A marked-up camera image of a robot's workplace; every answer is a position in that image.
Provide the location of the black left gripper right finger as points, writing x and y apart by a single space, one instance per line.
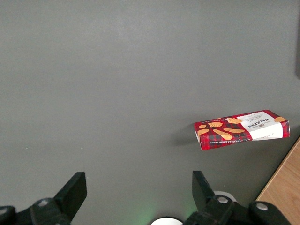
204 199

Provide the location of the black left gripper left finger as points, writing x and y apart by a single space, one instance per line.
70 197

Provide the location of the red tartan cookie box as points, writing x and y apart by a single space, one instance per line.
234 132

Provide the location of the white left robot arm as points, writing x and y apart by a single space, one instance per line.
166 221

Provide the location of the wooden drawer cabinet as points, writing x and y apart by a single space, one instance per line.
286 187

